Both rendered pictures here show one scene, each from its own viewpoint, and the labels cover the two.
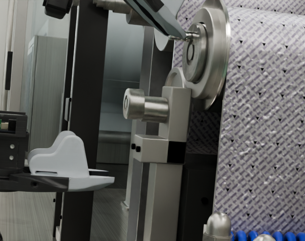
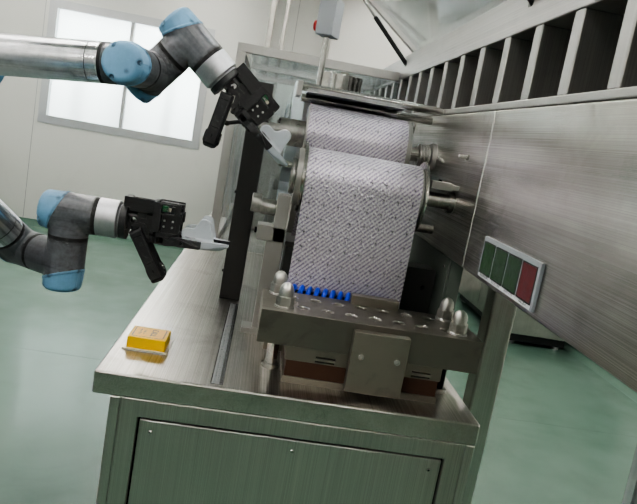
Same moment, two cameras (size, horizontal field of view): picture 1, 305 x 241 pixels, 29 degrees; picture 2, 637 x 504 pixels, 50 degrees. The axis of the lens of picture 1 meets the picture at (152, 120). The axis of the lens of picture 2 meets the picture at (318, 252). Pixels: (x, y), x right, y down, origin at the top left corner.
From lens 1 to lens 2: 0.71 m
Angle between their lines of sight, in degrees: 10
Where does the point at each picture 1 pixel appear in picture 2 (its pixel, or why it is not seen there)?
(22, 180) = (175, 241)
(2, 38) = not seen: hidden behind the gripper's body
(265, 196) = (322, 267)
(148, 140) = (261, 226)
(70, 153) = (203, 229)
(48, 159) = (191, 231)
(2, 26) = not seen: hidden behind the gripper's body
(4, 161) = (168, 229)
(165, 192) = (270, 259)
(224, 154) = (298, 239)
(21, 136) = (177, 217)
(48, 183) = (189, 244)
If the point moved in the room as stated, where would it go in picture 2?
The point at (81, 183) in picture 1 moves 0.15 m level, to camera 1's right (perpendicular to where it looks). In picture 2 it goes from (207, 246) to (282, 261)
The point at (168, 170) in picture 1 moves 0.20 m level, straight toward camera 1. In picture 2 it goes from (273, 245) to (244, 258)
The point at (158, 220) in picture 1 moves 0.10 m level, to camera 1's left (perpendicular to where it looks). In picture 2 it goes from (265, 275) to (220, 265)
